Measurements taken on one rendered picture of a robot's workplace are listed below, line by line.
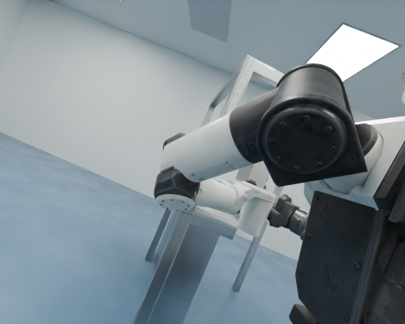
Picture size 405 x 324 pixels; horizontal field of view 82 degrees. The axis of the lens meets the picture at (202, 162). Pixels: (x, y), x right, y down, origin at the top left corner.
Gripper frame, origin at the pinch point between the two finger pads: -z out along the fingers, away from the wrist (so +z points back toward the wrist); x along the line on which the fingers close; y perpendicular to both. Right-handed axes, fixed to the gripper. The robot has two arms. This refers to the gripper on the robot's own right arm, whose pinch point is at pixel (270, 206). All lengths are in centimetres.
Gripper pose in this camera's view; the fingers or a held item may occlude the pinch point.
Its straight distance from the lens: 93.0
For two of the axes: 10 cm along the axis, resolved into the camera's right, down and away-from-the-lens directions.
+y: 7.2, 2.8, 6.4
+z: 5.8, 2.8, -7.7
